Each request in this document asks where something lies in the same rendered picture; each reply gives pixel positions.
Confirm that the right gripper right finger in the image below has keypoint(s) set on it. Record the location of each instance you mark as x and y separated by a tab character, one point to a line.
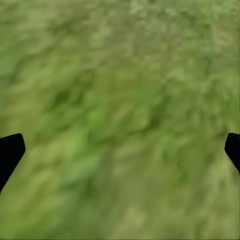
232	148

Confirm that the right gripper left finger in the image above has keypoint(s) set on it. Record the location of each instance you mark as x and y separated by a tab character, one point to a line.
12	148

